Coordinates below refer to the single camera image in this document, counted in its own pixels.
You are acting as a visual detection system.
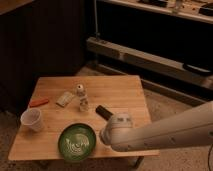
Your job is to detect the wooden table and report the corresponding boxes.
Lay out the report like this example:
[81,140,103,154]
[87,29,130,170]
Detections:
[8,76,151,161]

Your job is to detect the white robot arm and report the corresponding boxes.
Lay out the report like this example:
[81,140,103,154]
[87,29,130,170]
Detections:
[96,101,213,152]

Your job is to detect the black cylindrical object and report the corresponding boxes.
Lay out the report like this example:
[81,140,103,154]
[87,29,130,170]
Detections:
[95,105,112,120]

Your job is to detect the metal shelf rack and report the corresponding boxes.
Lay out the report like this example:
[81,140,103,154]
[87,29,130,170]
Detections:
[86,0,213,100]

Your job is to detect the green ceramic bowl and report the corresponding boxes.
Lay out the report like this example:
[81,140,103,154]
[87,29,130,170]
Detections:
[58,123,96,163]

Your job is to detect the clear plastic bottle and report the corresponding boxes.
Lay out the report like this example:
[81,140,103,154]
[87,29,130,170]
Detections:
[76,84,89,112]

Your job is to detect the white plastic cup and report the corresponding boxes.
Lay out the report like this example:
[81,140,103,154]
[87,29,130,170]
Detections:
[20,108,44,132]

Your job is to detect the black object on shelf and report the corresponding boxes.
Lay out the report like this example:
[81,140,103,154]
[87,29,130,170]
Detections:
[182,63,213,76]

